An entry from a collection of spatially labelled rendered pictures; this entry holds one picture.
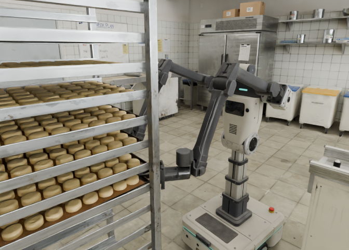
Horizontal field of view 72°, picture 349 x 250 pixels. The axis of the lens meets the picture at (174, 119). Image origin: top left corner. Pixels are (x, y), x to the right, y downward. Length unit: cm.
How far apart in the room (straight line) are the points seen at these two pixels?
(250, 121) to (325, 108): 348
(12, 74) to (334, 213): 148
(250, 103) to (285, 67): 423
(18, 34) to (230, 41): 473
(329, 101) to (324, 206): 354
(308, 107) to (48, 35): 467
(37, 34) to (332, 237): 156
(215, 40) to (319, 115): 246
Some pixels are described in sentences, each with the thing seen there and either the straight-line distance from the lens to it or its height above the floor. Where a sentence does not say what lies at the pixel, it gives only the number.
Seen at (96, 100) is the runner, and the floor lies 132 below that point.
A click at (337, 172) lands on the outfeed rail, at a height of 88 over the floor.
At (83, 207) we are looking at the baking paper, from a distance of 90.
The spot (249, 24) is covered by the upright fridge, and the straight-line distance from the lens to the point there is 511.
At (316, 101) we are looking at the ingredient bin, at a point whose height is 57.
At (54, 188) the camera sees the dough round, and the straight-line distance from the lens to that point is 84.
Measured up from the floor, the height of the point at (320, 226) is 56.
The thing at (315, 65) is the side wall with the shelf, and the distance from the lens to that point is 558.
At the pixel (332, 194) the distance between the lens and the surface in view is 149.
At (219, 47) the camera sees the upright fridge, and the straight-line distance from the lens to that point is 533.
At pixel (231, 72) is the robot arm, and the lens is 106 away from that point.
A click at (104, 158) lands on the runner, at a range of 80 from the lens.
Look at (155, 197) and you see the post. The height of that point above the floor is 93.
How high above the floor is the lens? 147
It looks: 16 degrees down
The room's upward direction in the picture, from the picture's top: straight up
